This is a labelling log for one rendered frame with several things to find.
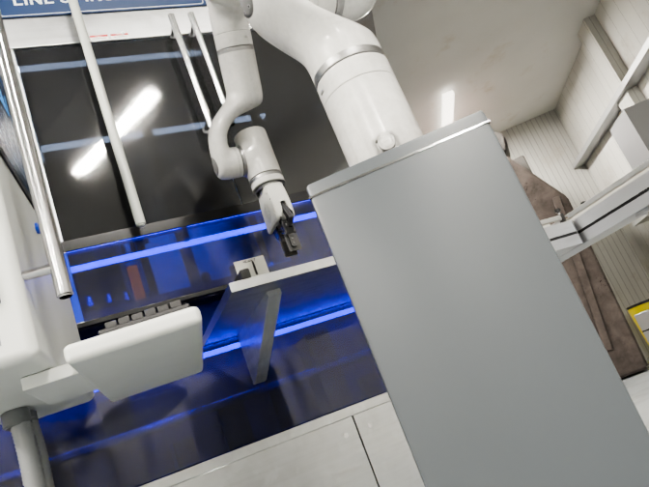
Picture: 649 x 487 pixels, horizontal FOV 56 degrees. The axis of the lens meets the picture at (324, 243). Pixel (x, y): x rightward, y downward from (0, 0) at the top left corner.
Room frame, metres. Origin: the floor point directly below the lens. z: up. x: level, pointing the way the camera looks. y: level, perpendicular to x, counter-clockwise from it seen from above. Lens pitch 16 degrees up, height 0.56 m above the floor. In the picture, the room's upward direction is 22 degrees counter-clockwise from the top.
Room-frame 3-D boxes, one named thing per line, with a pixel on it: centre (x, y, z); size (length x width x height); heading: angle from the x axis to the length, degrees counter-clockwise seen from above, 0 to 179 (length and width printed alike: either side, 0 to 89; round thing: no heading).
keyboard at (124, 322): (1.08, 0.36, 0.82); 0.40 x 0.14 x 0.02; 17
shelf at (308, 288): (1.47, -0.02, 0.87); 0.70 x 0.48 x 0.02; 115
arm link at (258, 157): (1.39, 0.08, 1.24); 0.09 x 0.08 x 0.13; 112
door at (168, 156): (1.48, 0.39, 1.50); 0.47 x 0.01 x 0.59; 115
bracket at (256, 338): (1.36, 0.20, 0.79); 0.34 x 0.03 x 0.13; 25
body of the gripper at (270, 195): (1.39, 0.08, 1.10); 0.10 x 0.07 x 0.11; 25
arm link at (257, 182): (1.39, 0.08, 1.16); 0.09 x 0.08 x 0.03; 25
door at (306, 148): (1.67, -0.02, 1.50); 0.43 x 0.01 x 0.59; 115
